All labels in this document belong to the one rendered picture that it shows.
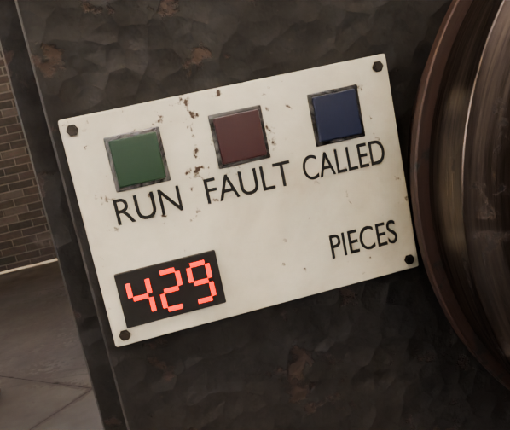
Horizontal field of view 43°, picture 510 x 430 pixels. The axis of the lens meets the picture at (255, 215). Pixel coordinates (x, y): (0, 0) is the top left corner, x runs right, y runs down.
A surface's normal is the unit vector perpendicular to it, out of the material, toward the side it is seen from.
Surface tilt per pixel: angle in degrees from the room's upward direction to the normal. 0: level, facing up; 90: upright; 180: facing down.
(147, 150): 90
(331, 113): 90
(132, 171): 90
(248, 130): 90
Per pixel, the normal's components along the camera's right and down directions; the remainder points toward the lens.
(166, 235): 0.21, 0.14
